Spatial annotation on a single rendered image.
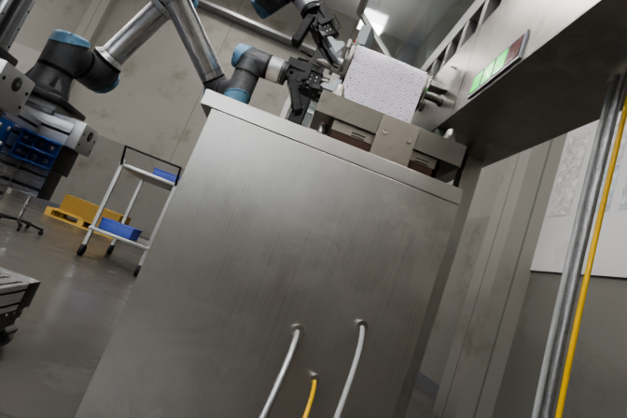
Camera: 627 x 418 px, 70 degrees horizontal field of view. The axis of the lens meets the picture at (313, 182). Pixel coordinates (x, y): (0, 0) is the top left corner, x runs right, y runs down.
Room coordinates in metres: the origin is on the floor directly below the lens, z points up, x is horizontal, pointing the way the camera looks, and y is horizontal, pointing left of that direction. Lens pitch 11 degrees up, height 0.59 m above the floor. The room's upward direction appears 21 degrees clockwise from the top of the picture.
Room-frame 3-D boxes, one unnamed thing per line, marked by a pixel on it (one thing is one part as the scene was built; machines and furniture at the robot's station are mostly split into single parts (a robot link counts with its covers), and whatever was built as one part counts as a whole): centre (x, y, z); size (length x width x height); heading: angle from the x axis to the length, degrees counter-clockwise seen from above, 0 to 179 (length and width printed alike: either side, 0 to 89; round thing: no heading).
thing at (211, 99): (2.29, 0.03, 0.88); 2.52 x 0.66 x 0.04; 2
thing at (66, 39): (1.49, 0.94, 0.98); 0.13 x 0.12 x 0.14; 158
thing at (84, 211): (7.39, 3.12, 0.19); 1.09 x 0.72 x 0.38; 98
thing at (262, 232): (2.29, 0.01, 0.43); 2.52 x 0.64 x 0.86; 2
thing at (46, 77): (1.48, 0.95, 0.87); 0.15 x 0.15 x 0.10
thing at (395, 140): (1.08, -0.15, 0.96); 0.10 x 0.03 x 0.11; 92
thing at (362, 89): (1.29, -0.09, 1.11); 0.23 x 0.01 x 0.18; 92
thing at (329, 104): (1.17, -0.13, 1.00); 0.40 x 0.16 x 0.06; 92
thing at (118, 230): (4.69, 1.51, 0.54); 1.14 x 0.67 x 1.07; 10
